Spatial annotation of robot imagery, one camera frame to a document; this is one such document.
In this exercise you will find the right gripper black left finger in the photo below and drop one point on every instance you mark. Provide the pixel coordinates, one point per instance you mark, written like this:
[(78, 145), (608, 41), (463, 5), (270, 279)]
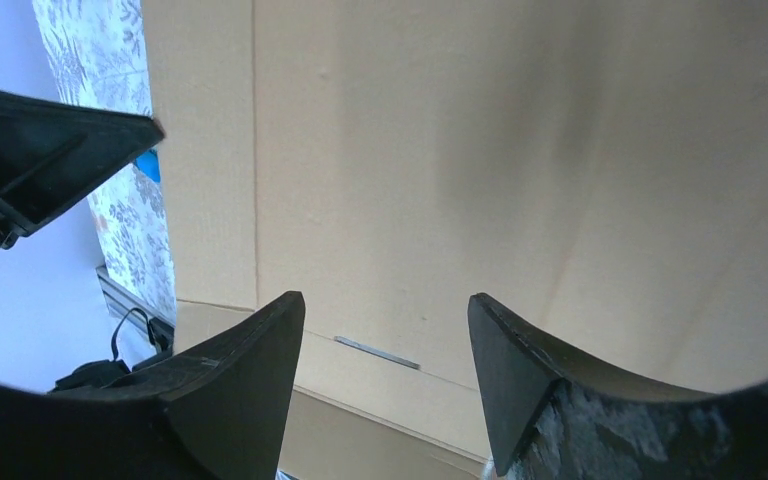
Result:
[(217, 410)]

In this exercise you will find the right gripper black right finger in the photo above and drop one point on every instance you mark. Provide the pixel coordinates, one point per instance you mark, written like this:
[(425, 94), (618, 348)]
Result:
[(554, 411)]

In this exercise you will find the black blue marker pen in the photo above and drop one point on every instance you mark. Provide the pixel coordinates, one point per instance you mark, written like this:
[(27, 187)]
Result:
[(148, 164)]

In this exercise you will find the aluminium frame rail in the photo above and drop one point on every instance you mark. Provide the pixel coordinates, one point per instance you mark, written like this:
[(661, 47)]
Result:
[(158, 329)]

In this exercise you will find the brown cardboard box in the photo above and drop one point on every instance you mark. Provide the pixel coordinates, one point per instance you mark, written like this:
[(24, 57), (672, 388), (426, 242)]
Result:
[(598, 167)]

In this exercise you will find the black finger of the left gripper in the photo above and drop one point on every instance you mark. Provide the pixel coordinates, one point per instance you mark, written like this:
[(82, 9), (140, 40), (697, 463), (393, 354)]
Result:
[(52, 155)]

